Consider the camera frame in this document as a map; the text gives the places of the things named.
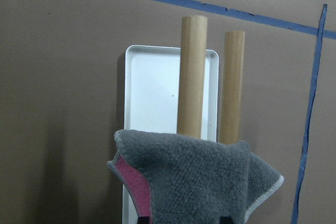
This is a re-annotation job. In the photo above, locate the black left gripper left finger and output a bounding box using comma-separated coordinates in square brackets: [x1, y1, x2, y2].
[138, 217, 152, 224]

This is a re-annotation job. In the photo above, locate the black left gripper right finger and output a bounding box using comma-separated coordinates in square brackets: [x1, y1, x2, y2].
[219, 216, 233, 224]

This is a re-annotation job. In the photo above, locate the grey and pink cloth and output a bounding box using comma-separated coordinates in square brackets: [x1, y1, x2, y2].
[108, 130, 284, 223]

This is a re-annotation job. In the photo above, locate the white rectangular tray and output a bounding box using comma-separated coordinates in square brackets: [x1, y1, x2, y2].
[121, 45, 220, 224]

